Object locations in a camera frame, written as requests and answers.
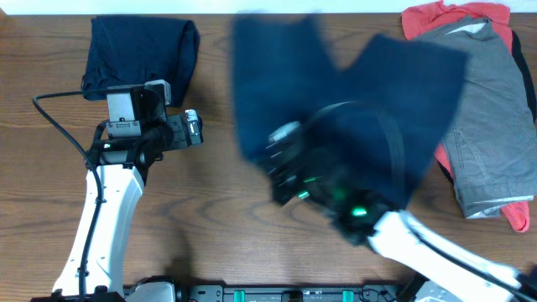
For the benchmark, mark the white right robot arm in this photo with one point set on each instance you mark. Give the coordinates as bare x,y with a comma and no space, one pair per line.
365,216

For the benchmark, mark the grey shorts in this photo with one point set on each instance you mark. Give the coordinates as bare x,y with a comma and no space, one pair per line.
491,145

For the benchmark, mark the red garment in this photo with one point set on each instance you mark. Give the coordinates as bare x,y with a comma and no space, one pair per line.
420,19

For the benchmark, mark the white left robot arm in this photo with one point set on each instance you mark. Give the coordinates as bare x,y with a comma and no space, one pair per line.
113,190

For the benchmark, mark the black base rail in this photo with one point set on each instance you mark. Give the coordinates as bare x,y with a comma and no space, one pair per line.
164,288

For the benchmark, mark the black garment under pile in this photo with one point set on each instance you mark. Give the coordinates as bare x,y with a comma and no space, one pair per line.
525,72

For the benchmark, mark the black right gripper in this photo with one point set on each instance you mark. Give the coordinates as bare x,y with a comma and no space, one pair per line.
278,165

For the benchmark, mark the folded dark navy shorts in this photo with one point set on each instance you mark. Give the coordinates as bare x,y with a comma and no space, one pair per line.
131,50

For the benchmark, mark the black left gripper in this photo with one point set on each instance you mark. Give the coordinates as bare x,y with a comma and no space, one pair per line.
191,128

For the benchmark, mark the dark blue denim shorts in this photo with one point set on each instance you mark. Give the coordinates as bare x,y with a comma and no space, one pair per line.
385,114

